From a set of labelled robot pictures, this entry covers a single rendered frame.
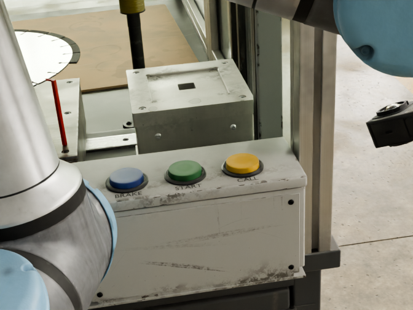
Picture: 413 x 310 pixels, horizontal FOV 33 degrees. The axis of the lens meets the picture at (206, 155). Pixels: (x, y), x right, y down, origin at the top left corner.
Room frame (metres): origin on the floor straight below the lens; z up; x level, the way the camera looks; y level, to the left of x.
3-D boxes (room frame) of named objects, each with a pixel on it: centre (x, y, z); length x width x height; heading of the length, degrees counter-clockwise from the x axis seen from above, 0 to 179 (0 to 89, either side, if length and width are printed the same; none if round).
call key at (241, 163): (0.73, -0.04, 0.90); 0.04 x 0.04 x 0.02
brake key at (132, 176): (0.71, 0.10, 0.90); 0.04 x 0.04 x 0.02
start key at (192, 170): (0.72, 0.03, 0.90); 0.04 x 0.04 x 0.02
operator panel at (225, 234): (0.73, 0.03, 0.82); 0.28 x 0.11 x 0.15; 97
